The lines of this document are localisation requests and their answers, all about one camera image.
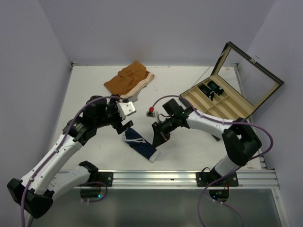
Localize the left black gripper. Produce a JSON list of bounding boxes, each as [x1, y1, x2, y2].
[[96, 95, 134, 133]]

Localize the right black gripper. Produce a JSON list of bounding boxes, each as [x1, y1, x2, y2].
[[152, 114, 178, 148]]

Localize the navy blue underwear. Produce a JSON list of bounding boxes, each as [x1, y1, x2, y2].
[[122, 128, 158, 163]]

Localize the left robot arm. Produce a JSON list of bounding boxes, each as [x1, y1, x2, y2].
[[7, 96, 136, 218]]

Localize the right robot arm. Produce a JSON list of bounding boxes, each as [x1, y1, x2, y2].
[[152, 99, 262, 186]]

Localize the grey underwear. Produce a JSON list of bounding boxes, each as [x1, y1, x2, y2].
[[128, 92, 139, 103]]

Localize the orange brown underwear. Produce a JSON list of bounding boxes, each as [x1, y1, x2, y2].
[[104, 61, 155, 98]]

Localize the rolled black underwear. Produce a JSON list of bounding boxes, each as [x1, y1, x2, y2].
[[198, 80, 224, 101]]

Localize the black compartment storage box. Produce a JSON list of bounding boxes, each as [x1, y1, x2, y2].
[[179, 41, 285, 141]]

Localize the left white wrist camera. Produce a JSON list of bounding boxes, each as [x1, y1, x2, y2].
[[116, 102, 136, 120]]

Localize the aluminium mounting rail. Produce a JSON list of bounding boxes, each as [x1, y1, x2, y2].
[[54, 168, 280, 190]]

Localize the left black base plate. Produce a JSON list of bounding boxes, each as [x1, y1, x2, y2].
[[78, 170, 114, 188]]

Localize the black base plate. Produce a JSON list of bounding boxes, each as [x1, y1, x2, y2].
[[78, 170, 114, 188], [196, 171, 239, 187]]

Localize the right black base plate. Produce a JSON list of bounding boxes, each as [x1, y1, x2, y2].
[[196, 171, 239, 187]]

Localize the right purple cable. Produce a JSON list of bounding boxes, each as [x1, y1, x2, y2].
[[151, 95, 275, 227]]

